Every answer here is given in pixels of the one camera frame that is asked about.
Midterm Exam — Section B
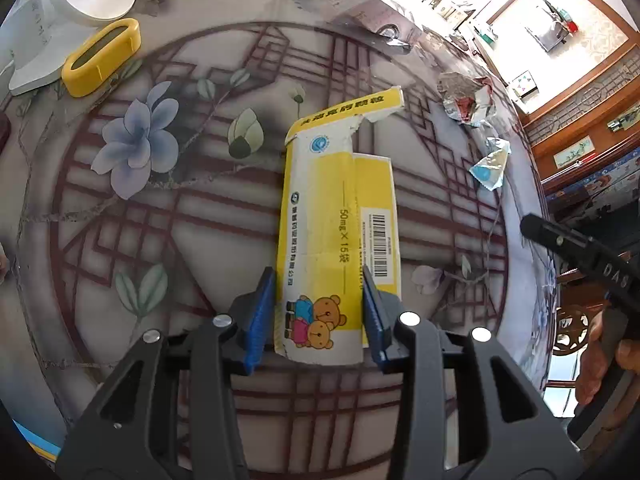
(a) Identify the yellow white medicine box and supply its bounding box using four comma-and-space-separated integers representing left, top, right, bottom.
272, 86, 405, 367

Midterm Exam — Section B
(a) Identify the blue flat box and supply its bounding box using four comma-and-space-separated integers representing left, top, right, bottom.
12, 417, 62, 464

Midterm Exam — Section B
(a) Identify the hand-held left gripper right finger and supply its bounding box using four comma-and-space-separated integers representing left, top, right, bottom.
361, 265, 586, 480

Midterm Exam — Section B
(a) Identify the floral tablecloth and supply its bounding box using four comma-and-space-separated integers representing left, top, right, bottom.
0, 0, 562, 480

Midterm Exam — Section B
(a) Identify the yellow oval container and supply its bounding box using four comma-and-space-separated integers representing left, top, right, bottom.
61, 18, 142, 98

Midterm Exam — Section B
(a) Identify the blue white sachet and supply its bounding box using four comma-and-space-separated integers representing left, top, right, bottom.
469, 137, 512, 191

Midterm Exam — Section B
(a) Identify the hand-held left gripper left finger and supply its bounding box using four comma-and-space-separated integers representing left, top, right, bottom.
55, 266, 277, 480

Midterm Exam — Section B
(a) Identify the carved wooden chair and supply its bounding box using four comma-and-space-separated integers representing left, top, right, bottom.
548, 301, 606, 357

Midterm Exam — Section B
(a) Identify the person's right hand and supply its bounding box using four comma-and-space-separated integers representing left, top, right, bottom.
575, 311, 640, 407

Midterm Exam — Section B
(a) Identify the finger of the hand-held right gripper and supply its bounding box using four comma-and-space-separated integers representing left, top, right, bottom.
520, 214, 596, 272

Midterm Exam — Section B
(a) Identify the crumpled silver foil wrapper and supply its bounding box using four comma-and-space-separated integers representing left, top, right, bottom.
437, 71, 502, 127

